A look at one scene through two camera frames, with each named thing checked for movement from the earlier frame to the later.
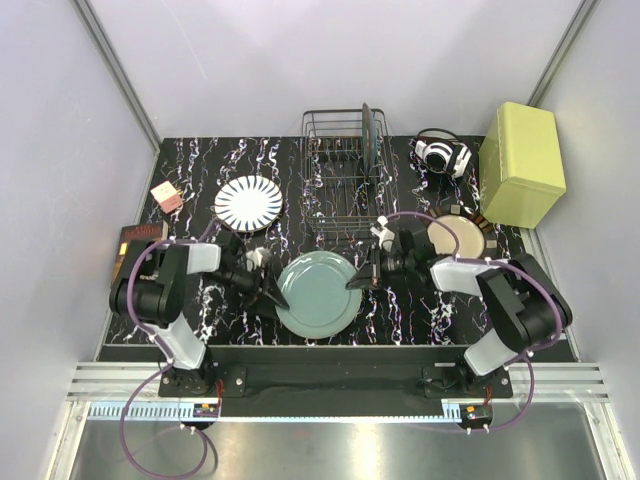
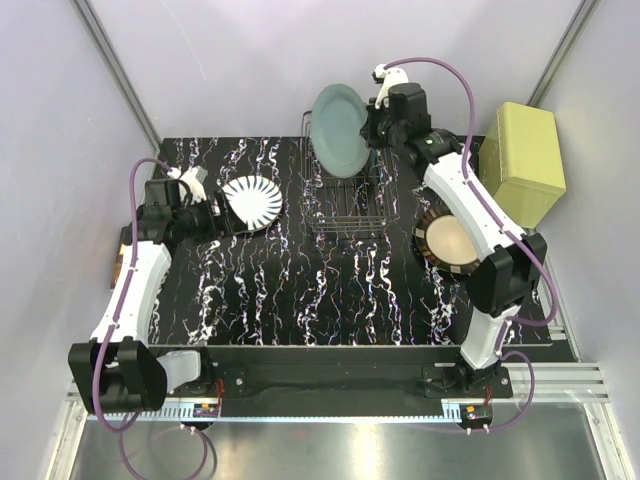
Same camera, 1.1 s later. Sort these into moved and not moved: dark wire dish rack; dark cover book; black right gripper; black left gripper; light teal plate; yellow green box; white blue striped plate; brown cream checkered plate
Moved: black left gripper; light teal plate; black right gripper
Not moved: brown cream checkered plate; yellow green box; dark wire dish rack; white blue striped plate; dark cover book
